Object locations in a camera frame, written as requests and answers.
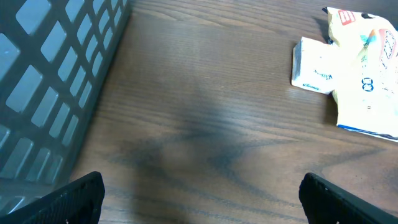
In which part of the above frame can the yellow snack bag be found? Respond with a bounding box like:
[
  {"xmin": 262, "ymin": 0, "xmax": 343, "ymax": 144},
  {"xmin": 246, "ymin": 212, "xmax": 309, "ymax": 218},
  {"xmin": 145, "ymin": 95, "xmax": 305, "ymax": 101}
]
[{"xmin": 323, "ymin": 7, "xmax": 397, "ymax": 141}]

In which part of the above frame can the grey plastic shopping basket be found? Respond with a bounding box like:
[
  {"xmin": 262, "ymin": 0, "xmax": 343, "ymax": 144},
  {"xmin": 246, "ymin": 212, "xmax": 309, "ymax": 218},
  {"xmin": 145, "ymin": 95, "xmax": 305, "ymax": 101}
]
[{"xmin": 1, "ymin": 0, "xmax": 131, "ymax": 216}]

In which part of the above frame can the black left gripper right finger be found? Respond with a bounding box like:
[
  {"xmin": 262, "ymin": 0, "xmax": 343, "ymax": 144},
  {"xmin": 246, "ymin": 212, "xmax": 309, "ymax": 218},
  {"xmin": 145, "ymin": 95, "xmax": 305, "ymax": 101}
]
[{"xmin": 298, "ymin": 172, "xmax": 397, "ymax": 224}]

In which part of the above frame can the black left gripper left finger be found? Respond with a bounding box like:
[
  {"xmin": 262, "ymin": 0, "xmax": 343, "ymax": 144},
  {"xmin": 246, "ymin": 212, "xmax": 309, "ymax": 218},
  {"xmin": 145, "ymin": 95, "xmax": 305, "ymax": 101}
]
[{"xmin": 1, "ymin": 171, "xmax": 105, "ymax": 224}]

